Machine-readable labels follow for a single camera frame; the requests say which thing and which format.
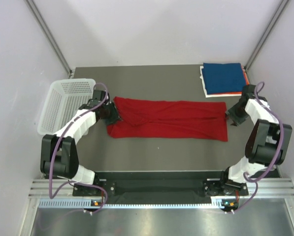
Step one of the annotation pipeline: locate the red t-shirt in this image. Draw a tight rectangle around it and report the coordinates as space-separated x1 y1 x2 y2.
106 97 228 142

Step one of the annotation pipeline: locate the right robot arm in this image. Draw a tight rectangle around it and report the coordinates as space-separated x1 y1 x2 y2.
219 82 293 195

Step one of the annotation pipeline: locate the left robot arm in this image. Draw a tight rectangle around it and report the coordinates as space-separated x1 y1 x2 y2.
40 89 120 199

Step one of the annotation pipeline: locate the folded orange t-shirt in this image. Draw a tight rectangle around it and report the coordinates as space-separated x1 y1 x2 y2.
211 69 250 95

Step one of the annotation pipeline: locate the folded white t-shirt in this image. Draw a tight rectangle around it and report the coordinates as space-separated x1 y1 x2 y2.
199 65 241 98

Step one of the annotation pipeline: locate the folded blue t-shirt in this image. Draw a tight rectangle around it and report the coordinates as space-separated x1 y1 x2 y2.
202 63 246 94

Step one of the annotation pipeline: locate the white plastic basket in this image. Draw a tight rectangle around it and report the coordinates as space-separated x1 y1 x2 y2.
37 78 96 136

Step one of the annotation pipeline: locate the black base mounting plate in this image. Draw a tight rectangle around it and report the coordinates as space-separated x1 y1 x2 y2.
72 171 251 197

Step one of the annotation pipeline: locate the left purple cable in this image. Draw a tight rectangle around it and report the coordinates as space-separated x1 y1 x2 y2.
49 83 109 214

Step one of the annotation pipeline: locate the slotted grey cable duct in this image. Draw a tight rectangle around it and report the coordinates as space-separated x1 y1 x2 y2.
39 196 238 209

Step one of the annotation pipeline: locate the right aluminium frame post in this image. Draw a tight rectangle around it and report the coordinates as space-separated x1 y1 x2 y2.
244 0 291 71

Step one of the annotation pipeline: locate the aluminium frame post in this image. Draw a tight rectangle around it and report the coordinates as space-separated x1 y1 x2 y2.
244 0 291 71
24 0 73 78

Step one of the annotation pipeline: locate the left aluminium frame post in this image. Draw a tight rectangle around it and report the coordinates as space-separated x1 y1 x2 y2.
24 0 73 78

